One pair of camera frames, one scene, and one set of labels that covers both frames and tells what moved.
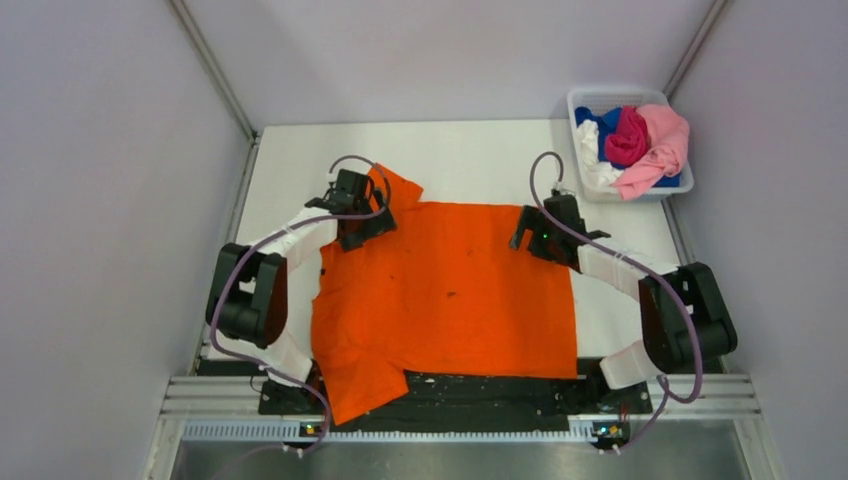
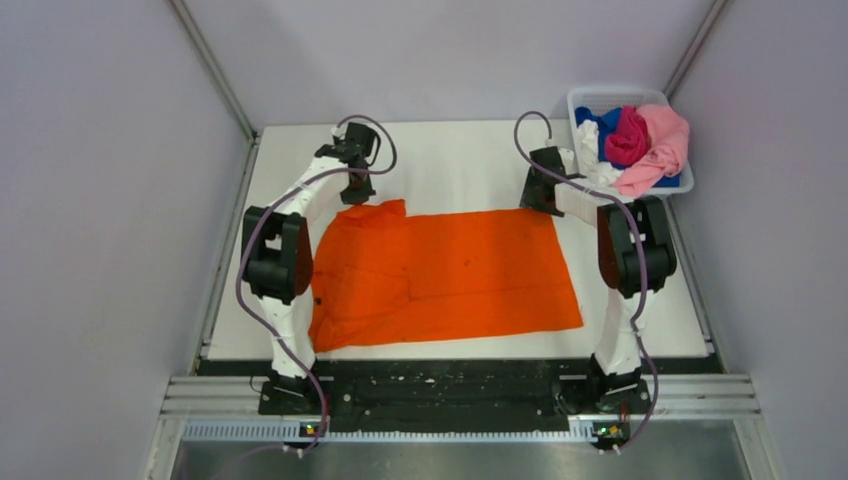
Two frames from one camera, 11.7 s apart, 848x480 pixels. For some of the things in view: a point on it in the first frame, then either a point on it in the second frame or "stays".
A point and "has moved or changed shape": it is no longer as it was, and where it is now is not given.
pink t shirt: (669, 138) stays
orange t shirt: (444, 291) has moved or changed shape
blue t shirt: (607, 125) stays
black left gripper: (377, 225) to (359, 196)
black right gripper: (530, 220) to (530, 199)
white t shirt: (596, 173) stays
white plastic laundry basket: (603, 99) stays
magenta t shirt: (628, 145) stays
